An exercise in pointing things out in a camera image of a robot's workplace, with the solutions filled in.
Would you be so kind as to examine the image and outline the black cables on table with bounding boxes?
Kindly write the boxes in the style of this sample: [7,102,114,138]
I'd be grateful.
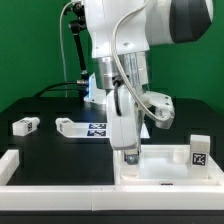
[33,79,90,98]

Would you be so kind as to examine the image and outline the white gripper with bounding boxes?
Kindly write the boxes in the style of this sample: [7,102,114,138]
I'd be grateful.
[106,86,139,165]

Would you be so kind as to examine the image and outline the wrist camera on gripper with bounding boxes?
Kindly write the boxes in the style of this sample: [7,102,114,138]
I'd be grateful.
[141,91,175,129]

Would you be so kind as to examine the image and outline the white U-shaped fence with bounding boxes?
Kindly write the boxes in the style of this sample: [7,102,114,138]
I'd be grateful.
[0,150,224,211]

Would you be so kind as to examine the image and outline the white cable right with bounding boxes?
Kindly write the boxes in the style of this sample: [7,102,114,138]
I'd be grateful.
[111,0,176,123]

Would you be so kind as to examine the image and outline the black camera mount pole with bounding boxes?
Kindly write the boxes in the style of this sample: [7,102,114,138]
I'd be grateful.
[69,2,89,80]

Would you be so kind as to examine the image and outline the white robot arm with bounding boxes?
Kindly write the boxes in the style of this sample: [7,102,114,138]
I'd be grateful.
[83,0,213,165]

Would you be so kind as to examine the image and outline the white cable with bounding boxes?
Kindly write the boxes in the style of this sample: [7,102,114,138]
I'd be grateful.
[58,0,81,98]
[111,0,176,123]

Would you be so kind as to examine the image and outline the white cable left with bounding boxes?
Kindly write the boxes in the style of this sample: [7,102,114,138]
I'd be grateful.
[58,0,81,98]

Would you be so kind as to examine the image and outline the white tag base sheet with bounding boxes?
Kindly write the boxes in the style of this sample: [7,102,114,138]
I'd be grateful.
[64,121,151,139]

